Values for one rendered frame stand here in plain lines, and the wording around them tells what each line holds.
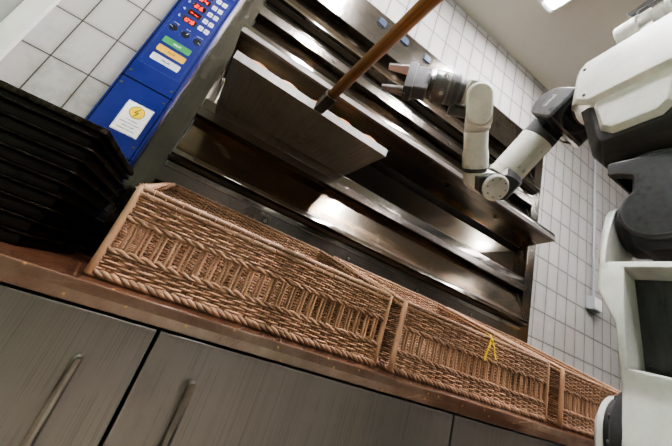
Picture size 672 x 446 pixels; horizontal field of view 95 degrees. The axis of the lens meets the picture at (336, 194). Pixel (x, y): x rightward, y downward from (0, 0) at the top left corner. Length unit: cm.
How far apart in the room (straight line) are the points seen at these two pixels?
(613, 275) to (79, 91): 135
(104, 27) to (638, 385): 151
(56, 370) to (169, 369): 13
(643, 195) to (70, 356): 90
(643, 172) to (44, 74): 145
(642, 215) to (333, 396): 61
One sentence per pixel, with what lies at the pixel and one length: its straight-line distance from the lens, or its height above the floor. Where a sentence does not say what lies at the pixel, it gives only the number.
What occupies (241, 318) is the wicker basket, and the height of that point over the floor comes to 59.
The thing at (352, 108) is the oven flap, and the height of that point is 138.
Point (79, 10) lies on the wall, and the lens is 136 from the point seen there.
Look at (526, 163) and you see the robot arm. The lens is 103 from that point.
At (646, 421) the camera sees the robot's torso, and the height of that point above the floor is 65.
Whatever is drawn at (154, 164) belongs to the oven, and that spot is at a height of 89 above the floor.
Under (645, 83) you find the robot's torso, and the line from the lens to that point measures 86.
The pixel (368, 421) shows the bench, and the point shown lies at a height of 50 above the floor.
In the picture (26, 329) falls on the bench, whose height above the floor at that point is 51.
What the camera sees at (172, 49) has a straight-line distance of 126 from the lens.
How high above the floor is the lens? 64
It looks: 21 degrees up
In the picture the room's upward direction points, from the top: 20 degrees clockwise
